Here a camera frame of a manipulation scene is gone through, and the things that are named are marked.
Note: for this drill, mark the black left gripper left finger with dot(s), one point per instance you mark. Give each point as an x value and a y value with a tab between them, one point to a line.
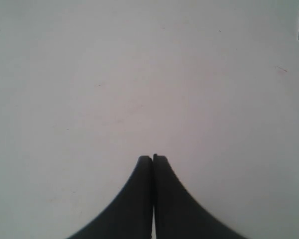
129	215

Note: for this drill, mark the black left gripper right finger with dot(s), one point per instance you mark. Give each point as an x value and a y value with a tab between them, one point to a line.
177	214

